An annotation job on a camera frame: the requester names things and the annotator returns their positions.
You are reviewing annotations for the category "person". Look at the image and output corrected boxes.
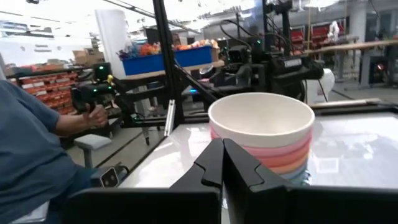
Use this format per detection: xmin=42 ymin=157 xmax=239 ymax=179
xmin=0 ymin=79 xmax=109 ymax=224

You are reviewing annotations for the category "person's forearm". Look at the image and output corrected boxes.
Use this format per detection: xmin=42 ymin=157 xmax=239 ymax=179
xmin=55 ymin=112 xmax=91 ymax=137

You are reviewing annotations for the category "cream bowl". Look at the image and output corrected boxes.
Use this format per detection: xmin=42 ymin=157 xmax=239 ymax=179
xmin=207 ymin=92 xmax=316 ymax=149

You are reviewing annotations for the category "red storage rack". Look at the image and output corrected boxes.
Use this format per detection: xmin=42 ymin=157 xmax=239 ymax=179
xmin=290 ymin=24 xmax=346 ymax=47

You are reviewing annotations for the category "colourful toy pile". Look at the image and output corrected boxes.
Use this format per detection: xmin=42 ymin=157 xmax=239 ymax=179
xmin=118 ymin=39 xmax=220 ymax=60

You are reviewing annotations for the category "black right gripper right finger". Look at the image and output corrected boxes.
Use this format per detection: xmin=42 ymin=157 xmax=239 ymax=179
xmin=223 ymin=138 xmax=398 ymax=224

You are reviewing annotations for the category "blue plastic bin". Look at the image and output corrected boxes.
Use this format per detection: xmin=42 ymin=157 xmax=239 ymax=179
xmin=121 ymin=45 xmax=215 ymax=77

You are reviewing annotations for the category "white rounded machine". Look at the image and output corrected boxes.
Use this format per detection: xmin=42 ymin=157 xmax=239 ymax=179
xmin=303 ymin=67 xmax=336 ymax=105

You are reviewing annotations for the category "orange bowl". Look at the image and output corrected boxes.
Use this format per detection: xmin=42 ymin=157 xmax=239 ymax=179
xmin=269 ymin=154 xmax=310 ymax=175

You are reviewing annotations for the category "red storage bin shelf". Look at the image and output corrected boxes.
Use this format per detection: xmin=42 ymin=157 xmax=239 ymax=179
xmin=7 ymin=71 xmax=80 ymax=116

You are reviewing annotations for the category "blue bowl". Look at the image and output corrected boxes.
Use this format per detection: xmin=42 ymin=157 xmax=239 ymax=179
xmin=279 ymin=164 xmax=309 ymax=182

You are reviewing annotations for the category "cardboard box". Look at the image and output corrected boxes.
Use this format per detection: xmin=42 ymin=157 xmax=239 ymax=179
xmin=72 ymin=47 xmax=106 ymax=66

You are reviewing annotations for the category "grey stool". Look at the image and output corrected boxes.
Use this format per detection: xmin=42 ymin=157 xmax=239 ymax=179
xmin=73 ymin=133 xmax=113 ymax=169

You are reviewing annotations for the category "person's hand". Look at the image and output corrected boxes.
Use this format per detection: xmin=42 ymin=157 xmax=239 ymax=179
xmin=81 ymin=104 xmax=109 ymax=129

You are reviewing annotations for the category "wooden table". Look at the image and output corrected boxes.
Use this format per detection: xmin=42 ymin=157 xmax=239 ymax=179
xmin=303 ymin=39 xmax=398 ymax=55

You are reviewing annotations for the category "white pillar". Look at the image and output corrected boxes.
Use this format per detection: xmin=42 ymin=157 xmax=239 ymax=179
xmin=94 ymin=8 xmax=131 ymax=80

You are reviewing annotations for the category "silver aluminium bar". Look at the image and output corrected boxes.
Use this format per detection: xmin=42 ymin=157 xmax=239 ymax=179
xmin=164 ymin=99 xmax=177 ymax=138

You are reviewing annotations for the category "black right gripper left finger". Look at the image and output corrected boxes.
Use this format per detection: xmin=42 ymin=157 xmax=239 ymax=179
xmin=62 ymin=138 xmax=224 ymax=224

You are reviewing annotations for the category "small black camera box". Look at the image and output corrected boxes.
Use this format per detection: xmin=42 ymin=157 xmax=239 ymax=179
xmin=90 ymin=164 xmax=129 ymax=189

